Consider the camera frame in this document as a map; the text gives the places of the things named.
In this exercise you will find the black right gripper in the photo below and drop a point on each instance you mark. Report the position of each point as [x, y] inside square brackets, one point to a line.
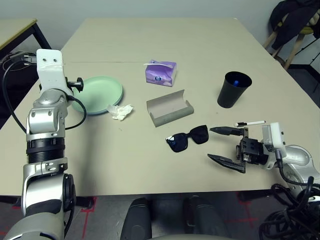
[252, 151]

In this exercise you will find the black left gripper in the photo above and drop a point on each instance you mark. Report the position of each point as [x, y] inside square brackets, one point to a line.
[80, 83]

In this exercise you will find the green plastic plate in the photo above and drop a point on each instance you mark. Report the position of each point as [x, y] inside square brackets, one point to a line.
[102, 92]

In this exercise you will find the black sunglasses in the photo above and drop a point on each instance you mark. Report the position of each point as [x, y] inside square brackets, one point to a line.
[180, 145]

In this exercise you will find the white tissue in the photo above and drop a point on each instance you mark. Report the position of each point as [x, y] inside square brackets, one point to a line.
[120, 111]

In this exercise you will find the grey glasses case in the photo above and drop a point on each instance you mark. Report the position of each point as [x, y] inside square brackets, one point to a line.
[167, 107]

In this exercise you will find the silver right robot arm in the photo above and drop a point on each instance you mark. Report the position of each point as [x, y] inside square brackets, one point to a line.
[300, 160]

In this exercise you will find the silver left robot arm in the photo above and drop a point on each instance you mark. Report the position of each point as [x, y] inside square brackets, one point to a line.
[45, 120]

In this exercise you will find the white marker with black cap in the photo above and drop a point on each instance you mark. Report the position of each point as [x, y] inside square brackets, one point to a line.
[255, 122]

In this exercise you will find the black plastic cup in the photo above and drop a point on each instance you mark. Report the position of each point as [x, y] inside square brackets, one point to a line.
[230, 97]

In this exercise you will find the black table foot bar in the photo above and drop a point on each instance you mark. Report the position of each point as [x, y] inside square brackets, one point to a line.
[86, 202]
[255, 196]

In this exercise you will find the blue marker pen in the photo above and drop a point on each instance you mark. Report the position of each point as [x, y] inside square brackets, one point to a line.
[236, 82]

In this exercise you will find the grey robot right leg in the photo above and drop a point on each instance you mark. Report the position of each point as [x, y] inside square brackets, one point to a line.
[205, 217]

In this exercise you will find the grey robot leg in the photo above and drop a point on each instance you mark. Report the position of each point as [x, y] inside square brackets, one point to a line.
[136, 220]
[205, 217]

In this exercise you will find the purple tissue pack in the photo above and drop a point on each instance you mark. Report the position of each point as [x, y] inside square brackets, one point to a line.
[160, 73]

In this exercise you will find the beige side table black legs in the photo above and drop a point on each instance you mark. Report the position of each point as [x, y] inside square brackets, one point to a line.
[12, 30]

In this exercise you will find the grey robot torso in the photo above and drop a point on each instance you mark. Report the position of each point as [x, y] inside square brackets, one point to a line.
[187, 237]

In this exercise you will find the grey robot left leg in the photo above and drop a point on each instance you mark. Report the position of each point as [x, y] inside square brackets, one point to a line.
[136, 220]

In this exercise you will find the wooden stool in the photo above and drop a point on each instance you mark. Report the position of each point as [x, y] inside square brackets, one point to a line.
[295, 47]

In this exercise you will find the yellow green stool cushion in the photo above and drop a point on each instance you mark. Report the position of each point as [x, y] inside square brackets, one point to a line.
[306, 30]

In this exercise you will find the black jacket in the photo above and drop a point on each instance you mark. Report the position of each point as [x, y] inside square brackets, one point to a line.
[287, 17]

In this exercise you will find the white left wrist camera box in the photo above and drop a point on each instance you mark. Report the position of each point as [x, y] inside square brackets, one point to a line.
[50, 67]

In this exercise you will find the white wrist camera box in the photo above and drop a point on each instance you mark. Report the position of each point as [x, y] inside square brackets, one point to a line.
[273, 137]
[50, 67]

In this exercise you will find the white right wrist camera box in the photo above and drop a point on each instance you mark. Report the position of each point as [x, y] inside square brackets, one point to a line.
[273, 137]

